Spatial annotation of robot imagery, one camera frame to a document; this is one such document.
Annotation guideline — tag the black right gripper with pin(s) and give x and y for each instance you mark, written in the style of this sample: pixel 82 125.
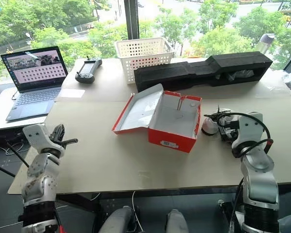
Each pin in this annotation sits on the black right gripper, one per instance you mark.
pixel 232 135

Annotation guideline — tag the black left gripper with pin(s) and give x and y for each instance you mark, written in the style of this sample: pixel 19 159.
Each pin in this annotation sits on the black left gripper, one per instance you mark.
pixel 58 143

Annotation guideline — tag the red cardboard box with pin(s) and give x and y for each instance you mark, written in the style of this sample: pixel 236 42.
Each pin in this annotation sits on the red cardboard box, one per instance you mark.
pixel 169 140

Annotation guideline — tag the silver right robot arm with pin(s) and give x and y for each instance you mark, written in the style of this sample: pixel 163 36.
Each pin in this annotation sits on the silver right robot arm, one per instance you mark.
pixel 257 170

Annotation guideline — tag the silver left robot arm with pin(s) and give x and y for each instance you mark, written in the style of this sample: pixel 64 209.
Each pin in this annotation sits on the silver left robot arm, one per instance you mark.
pixel 38 179

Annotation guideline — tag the grey open laptop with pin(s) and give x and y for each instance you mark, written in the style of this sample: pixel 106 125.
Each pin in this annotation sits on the grey open laptop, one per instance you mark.
pixel 31 104

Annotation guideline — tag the clear plastic wrap in foam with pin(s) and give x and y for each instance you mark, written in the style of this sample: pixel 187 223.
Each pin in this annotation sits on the clear plastic wrap in foam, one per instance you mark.
pixel 240 74

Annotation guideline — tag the white side table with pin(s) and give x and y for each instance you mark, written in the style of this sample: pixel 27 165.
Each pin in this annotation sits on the white side table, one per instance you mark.
pixel 0 123

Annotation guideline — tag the black handheld remote controller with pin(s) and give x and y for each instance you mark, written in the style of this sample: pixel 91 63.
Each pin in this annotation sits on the black handheld remote controller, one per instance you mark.
pixel 86 70

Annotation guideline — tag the long black foam packaging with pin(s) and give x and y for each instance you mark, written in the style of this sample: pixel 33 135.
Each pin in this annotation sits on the long black foam packaging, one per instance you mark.
pixel 179 72

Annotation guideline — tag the grey cylindrical tower outside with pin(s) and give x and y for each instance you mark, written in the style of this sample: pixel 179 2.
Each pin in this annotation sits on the grey cylindrical tower outside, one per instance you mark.
pixel 266 43

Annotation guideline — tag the grey rounded shape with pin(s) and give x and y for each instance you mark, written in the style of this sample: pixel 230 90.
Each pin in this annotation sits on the grey rounded shape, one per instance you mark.
pixel 177 222
pixel 116 221

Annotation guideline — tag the white perforated plastic basket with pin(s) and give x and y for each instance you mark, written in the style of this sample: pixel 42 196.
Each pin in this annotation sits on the white perforated plastic basket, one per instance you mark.
pixel 140 63

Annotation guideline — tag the yellow vehicle outside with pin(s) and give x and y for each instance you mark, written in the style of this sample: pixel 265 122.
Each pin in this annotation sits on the yellow vehicle outside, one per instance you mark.
pixel 288 18

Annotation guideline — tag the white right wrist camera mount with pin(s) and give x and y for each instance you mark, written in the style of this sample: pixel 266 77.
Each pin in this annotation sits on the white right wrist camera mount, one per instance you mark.
pixel 247 128

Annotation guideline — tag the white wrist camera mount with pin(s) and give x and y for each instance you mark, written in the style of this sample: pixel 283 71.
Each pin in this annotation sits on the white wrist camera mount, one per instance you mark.
pixel 36 136
pixel 247 128

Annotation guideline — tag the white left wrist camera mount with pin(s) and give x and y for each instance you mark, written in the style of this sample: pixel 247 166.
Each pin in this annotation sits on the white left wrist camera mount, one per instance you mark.
pixel 36 136

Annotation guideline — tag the black table frame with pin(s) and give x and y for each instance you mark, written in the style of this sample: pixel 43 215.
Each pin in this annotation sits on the black table frame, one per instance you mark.
pixel 184 191

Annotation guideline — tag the black metal bracket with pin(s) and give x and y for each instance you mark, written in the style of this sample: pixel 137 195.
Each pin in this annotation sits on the black metal bracket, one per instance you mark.
pixel 226 207

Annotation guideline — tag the dark window frame pillar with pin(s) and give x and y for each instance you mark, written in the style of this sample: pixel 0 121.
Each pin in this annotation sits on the dark window frame pillar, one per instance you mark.
pixel 131 19

